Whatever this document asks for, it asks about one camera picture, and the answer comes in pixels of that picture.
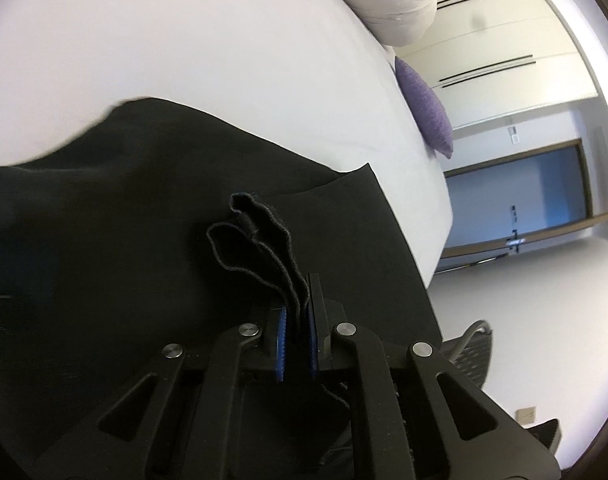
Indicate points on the white wardrobe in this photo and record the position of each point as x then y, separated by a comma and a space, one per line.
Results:
509, 30

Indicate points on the rolled white duvet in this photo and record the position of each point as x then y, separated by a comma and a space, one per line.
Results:
384, 5

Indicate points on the black mesh chair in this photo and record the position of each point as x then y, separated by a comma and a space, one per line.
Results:
471, 355

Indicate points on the purple cushion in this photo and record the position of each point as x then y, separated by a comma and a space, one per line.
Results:
426, 105

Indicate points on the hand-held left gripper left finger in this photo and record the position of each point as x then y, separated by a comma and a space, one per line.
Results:
281, 345

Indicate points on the beige wall socket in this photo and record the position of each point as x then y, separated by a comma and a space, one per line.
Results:
525, 414

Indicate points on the bed with white sheet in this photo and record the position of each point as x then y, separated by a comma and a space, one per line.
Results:
183, 35

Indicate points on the black pants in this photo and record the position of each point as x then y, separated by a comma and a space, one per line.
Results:
133, 210

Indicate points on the grey door with wooden frame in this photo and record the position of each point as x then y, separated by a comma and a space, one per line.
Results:
524, 190

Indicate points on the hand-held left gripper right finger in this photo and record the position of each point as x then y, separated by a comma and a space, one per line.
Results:
312, 345

